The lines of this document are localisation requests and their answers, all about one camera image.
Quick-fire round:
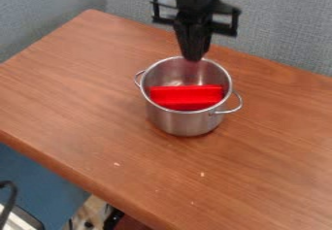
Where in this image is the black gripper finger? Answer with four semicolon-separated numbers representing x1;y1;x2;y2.
192;16;212;61
174;14;196;61

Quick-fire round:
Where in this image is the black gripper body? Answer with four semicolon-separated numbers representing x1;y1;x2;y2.
150;0;241;37

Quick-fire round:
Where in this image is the metal pot with handles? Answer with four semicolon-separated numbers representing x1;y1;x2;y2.
134;56;244;137

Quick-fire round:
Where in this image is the red block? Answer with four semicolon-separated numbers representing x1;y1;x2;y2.
149;84;225;111

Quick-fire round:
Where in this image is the black object under table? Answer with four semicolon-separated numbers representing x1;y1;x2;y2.
103;210;125;230

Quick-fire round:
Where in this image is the black chair frame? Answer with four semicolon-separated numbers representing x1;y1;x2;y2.
0;181;46;230

